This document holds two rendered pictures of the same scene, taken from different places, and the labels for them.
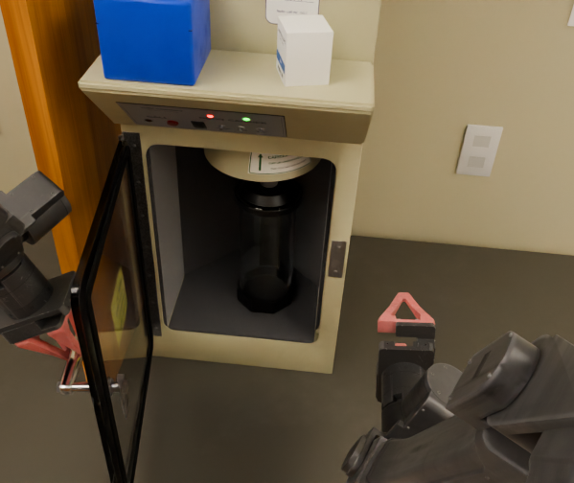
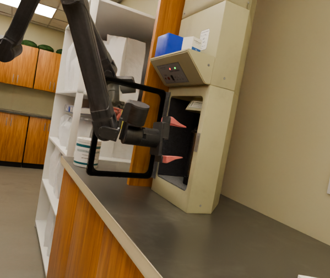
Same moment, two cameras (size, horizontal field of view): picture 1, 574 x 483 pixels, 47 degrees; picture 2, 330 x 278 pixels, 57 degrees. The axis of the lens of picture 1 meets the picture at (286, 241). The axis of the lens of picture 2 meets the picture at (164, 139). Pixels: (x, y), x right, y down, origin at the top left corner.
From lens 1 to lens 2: 113 cm
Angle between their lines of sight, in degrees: 64
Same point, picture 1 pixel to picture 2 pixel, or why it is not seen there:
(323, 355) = (186, 199)
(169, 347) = (155, 185)
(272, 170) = (193, 106)
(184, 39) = (166, 42)
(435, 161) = (318, 184)
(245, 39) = not seen: hidden behind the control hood
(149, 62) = (160, 50)
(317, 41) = (189, 39)
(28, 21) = (152, 49)
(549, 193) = not seen: outside the picture
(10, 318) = not seen: hidden behind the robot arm
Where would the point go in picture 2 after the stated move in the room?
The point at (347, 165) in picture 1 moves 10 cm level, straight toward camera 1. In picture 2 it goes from (205, 97) to (180, 92)
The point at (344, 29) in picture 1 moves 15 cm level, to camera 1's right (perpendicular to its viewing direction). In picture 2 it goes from (211, 48) to (240, 42)
